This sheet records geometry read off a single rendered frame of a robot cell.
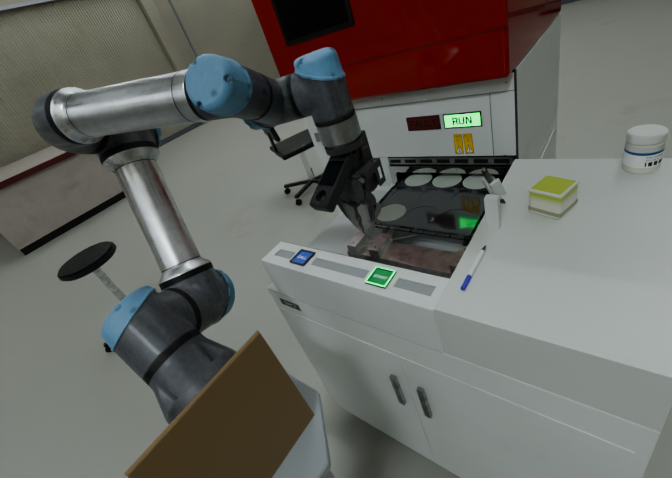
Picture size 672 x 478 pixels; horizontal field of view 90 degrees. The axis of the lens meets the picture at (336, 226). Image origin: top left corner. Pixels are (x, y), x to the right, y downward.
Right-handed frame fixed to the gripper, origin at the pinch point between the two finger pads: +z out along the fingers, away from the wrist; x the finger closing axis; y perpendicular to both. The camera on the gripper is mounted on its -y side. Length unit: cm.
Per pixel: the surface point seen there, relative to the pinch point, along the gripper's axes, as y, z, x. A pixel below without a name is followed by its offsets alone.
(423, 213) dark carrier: 34.9, 20.2, 6.0
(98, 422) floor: -76, 109, 175
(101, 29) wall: 349, -159, 868
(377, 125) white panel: 58, 0, 31
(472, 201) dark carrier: 43.4, 20.3, -6.3
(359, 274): 0.2, 14.4, 6.5
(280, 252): 0.9, 14.2, 36.5
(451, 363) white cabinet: -4.4, 31.2, -16.0
